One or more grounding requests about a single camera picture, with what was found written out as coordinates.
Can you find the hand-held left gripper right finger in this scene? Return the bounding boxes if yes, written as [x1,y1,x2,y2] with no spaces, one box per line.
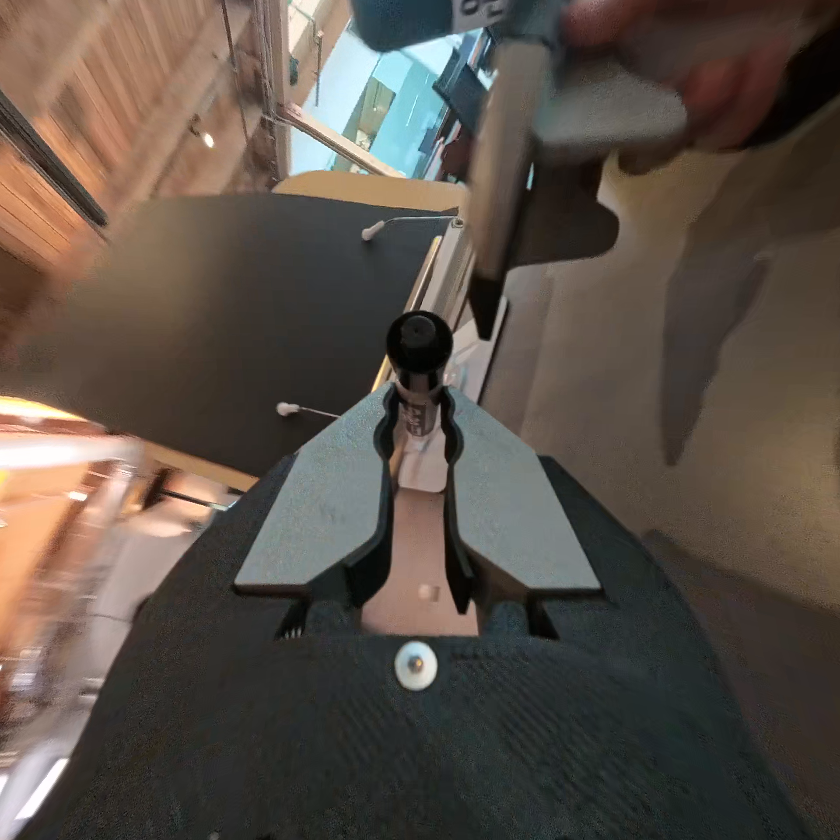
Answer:
[441,387,604,616]

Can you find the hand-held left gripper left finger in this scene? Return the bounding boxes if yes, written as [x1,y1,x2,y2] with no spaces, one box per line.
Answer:
[233,382,399,608]

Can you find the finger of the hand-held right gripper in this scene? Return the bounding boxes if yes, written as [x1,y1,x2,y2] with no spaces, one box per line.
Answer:
[467,39,551,341]

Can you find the black white dry erase marker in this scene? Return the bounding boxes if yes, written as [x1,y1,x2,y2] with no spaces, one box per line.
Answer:
[385,311,455,441]

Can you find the person's right hand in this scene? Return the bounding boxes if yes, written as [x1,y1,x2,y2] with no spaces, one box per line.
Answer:
[563,0,809,152]

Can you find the black wooden book stand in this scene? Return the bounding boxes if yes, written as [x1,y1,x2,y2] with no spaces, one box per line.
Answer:
[20,171,511,493]

